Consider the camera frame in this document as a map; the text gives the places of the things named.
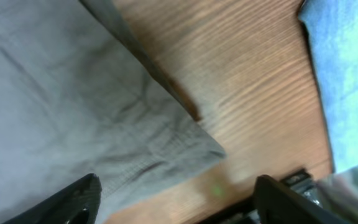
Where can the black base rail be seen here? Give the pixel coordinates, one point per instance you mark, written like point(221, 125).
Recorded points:
point(244, 212)

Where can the light blue denim jeans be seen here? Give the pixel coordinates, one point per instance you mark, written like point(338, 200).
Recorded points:
point(332, 28)

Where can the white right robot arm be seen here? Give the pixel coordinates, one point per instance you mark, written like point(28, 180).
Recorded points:
point(338, 194)

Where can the grey cargo shorts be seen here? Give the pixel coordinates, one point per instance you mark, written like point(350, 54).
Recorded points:
point(75, 99)

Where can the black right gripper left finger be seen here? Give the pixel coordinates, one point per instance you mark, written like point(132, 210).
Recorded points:
point(77, 203)

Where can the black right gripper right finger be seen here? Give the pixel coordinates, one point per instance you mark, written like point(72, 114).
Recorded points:
point(276, 203)

